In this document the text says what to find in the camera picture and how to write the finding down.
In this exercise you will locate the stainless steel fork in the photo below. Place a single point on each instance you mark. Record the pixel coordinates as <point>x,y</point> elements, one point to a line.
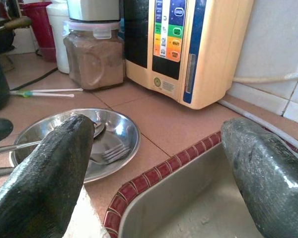
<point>114,153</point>

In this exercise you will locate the red plastic container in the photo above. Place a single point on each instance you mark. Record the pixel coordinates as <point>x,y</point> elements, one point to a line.
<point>39,27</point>

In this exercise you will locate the cream water ionizer appliance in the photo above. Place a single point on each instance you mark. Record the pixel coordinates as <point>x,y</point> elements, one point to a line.
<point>139,74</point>

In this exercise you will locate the stainless steel sink basin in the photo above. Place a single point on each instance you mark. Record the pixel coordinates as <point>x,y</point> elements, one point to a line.
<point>178,198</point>

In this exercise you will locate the clear jar brown powder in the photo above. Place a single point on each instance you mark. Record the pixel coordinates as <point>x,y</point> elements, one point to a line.
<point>94,62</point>

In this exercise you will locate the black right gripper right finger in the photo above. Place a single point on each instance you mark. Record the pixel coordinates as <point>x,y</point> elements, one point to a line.
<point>270,183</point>

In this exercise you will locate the grey drain pipe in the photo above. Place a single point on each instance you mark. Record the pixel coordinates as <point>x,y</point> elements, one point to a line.
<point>238,111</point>

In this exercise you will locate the round stainless steel plate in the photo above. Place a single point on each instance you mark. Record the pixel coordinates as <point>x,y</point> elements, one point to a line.
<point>121,129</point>

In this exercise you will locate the white container green lid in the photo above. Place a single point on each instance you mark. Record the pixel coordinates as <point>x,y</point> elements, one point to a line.
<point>58,37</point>

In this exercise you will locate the white training chopsticks green hinge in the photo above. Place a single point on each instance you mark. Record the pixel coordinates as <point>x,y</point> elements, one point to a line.
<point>52,95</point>

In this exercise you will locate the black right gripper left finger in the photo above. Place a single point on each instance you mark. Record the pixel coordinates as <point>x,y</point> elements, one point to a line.
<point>39,188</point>

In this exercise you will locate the grey white plastic jug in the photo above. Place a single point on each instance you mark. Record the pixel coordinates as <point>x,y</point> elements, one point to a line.
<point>94,10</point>

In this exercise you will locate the stainless steel spoon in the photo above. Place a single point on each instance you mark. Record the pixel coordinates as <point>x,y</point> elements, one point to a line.
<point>15,146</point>

